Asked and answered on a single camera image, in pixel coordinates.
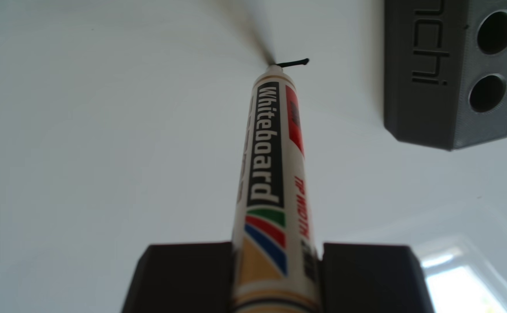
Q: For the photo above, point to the grey Da Pinchi pen holder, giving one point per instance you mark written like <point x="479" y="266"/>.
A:
<point x="431" y="108"/>

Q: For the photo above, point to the whiteboard with aluminium frame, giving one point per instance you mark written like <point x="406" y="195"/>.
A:
<point x="105" y="152"/>

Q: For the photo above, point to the white whiteboard marker pen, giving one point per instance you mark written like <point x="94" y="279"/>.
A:
<point x="266" y="174"/>

